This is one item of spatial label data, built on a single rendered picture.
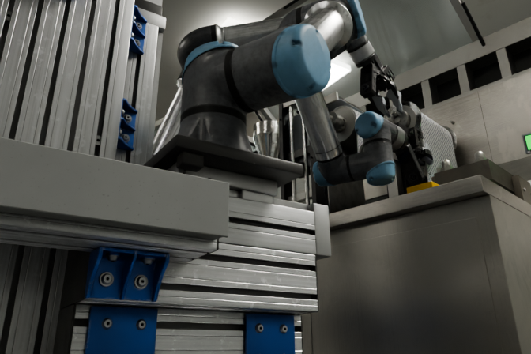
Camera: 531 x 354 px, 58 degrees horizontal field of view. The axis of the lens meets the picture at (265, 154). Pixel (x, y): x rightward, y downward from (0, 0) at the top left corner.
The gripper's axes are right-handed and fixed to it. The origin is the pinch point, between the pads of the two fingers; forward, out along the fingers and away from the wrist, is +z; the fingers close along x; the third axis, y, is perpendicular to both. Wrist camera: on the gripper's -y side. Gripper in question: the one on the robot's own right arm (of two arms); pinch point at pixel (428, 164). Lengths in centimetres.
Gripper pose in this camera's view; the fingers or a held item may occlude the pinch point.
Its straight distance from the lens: 160.2
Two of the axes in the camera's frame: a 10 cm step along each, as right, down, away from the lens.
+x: -7.1, 2.9, 6.4
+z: 7.0, 2.8, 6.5
